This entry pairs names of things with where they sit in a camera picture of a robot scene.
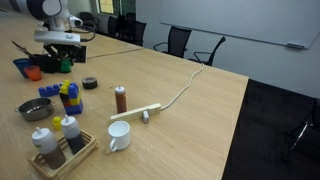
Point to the colourful block stack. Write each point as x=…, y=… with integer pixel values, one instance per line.
x=64, y=88

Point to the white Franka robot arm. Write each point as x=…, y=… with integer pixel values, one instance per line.
x=40, y=8

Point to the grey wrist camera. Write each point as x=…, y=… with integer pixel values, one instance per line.
x=56, y=37

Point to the orange toy block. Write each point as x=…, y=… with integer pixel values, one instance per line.
x=67, y=103

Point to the white power strip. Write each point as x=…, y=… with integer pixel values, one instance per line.
x=136, y=112

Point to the small yellow one-stud block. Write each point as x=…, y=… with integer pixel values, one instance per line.
x=57, y=123

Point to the blue plastic cup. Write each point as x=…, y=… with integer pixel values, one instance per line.
x=20, y=65

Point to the thin dark stick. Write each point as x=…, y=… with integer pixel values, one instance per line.
x=20, y=48

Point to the black office chair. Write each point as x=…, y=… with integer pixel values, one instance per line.
x=112, y=25
x=176, y=38
x=139, y=31
x=86, y=16
x=213, y=50

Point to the window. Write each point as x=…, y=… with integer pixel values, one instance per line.
x=106, y=6

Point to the long blue four-stud block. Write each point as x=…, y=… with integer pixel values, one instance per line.
x=49, y=90

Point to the blue two-stud toy block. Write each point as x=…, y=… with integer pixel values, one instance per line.
x=73, y=90

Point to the green two-stud toy block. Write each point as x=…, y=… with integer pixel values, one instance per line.
x=65, y=66

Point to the blue base toy block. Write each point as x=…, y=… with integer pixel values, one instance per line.
x=76, y=109

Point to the squeeze bottle with dark sauce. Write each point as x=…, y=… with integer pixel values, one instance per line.
x=72, y=133

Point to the metal cooking pot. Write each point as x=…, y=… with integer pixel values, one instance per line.
x=36, y=108

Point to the small wooden crate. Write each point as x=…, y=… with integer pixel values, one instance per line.
x=78, y=154

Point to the black tape roll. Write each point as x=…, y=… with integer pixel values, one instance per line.
x=89, y=83

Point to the white whiteboard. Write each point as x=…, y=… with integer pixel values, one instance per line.
x=240, y=20

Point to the black tripod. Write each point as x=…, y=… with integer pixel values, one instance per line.
x=300, y=133

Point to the white plug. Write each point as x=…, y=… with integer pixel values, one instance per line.
x=145, y=116

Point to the orange plastic cup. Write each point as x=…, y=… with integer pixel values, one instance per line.
x=33, y=73

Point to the black toy block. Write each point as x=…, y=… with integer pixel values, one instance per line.
x=63, y=97

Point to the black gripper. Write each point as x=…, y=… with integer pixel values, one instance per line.
x=78, y=53

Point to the white ceramic mug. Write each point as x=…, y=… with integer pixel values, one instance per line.
x=120, y=136

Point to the squeeze bottle with brown sauce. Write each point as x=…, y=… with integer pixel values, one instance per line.
x=49, y=148

